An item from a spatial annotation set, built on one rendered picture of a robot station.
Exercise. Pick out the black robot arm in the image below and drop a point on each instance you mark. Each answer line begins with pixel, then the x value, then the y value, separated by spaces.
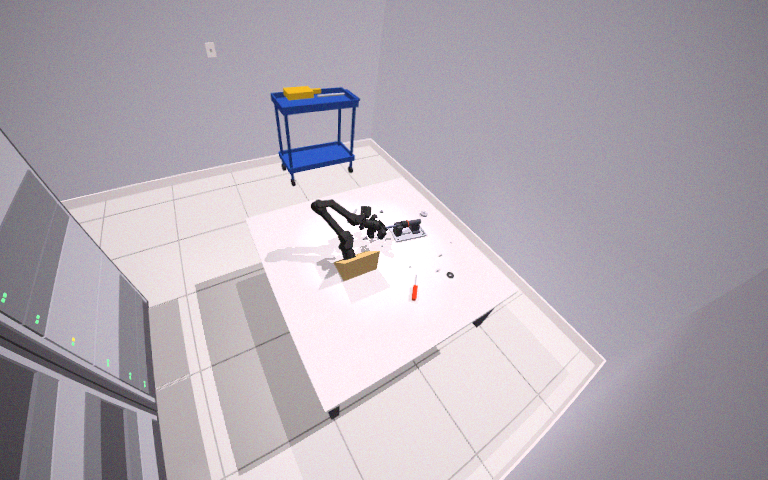
pixel 345 237

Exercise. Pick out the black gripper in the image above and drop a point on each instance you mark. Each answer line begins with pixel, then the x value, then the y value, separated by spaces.
pixel 379 226

